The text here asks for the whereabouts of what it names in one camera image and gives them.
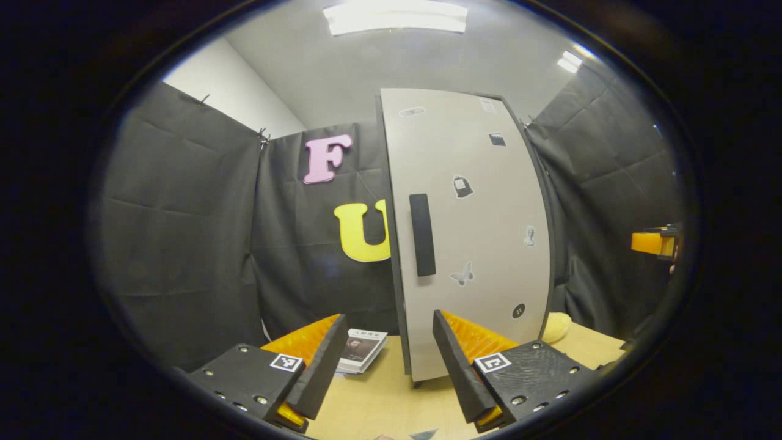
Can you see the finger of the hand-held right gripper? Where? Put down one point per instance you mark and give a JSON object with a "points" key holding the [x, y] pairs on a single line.
{"points": [[647, 242]]}

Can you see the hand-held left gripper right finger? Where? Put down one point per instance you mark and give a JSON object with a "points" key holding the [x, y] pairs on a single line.
{"points": [[461, 376]]}

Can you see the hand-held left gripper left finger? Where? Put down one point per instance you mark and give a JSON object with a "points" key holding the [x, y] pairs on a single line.
{"points": [[324, 370]]}

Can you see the white and blue tube bottle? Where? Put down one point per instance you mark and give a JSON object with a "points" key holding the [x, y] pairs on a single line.
{"points": [[423, 436]]}

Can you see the dark grey cabinet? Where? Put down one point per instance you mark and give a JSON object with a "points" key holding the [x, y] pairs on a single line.
{"points": [[400, 318]]}

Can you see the grey cabinet door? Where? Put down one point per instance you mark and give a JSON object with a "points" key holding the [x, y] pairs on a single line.
{"points": [[489, 201]]}

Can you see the white portrait cover book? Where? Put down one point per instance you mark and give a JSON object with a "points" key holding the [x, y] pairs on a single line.
{"points": [[363, 349]]}

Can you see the yellow round sponge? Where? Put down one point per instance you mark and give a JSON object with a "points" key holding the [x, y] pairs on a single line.
{"points": [[557, 327]]}

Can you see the black backdrop cloth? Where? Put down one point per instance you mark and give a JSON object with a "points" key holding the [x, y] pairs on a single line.
{"points": [[183, 244]]}

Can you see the small ceiling light panel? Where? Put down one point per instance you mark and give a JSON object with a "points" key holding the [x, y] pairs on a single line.
{"points": [[570, 62]]}

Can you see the large ceiling light panel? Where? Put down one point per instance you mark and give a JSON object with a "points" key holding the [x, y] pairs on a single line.
{"points": [[394, 17]]}

